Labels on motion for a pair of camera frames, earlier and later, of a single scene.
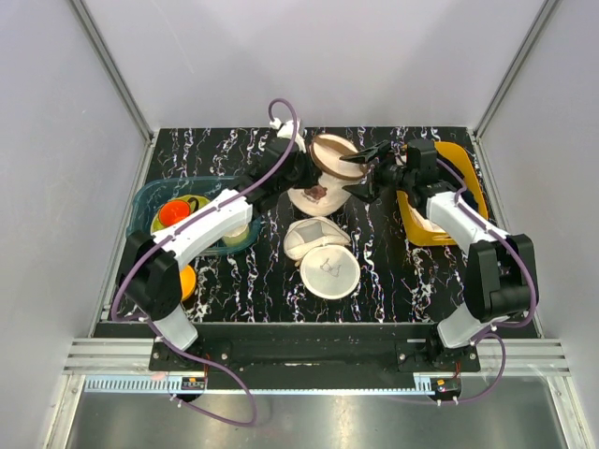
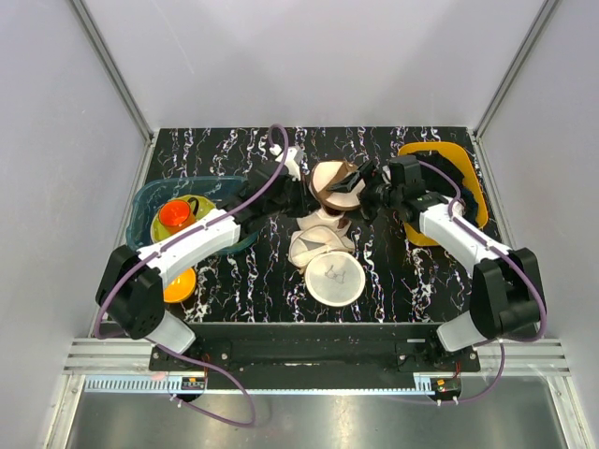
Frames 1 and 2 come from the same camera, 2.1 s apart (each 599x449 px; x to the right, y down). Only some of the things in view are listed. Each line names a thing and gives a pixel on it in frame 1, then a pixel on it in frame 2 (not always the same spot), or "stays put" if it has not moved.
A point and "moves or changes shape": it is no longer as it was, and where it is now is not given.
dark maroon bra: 316,191 → 343,222
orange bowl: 187,277 stays put
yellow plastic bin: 422,235 stays put
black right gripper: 369,154 → 352,181
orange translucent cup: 172,211 stays put
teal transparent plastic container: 149,195 stays put
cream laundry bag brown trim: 336,173 moves or changes shape
